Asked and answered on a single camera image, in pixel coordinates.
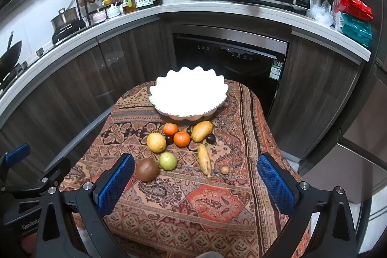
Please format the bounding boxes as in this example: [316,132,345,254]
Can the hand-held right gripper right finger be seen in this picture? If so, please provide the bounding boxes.
[256,152,368,258]

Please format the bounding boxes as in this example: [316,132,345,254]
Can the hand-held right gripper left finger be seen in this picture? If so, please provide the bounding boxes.
[36,153,135,258]

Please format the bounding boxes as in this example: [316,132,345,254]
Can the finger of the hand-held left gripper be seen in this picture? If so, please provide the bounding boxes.
[39,157,72,195]
[0,143,31,174]

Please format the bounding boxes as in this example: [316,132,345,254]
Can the brown kiwi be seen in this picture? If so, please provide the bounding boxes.
[135,158,160,183]

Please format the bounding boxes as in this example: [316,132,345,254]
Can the small green apple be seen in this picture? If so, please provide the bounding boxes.
[159,152,178,171]

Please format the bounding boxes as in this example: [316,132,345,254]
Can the yellow lemon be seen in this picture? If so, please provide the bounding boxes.
[147,133,167,153]

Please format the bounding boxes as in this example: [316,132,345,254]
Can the small yellow banana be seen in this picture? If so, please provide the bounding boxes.
[197,144,213,178]

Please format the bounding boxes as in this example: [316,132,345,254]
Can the orange tangerine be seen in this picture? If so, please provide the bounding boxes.
[163,123,179,136]
[173,131,191,147]

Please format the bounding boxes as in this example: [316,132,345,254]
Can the white scalloped plate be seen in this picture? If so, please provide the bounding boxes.
[149,66,229,121]

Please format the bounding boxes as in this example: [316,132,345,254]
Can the patterned red brown tablecloth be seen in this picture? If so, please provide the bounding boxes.
[59,80,312,258]

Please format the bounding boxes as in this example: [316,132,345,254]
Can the yellow green mango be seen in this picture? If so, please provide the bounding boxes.
[191,121,214,143]

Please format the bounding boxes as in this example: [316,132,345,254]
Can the black wok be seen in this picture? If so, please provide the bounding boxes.
[0,31,23,83]

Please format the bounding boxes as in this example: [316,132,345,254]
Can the dark wood base cabinet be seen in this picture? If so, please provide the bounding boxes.
[266,31,363,162]
[0,16,174,174]

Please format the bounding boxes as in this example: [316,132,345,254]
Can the black built-in dishwasher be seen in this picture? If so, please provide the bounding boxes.
[172,24,289,113]

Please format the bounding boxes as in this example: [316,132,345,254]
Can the black gas stove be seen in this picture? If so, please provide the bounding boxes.
[0,21,88,86]

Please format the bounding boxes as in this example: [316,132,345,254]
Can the stainless steel pot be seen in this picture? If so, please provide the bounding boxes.
[50,0,80,32]

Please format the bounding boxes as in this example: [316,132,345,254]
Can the green bag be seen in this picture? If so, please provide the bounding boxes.
[334,12,373,48]

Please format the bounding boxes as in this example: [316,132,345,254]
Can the clear plastic bags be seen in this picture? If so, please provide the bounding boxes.
[307,0,336,27]

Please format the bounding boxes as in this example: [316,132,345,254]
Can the red bag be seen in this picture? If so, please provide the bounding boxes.
[333,0,374,22]

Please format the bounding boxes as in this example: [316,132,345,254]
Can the oil bottle with green handle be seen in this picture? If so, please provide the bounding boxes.
[121,0,136,14]

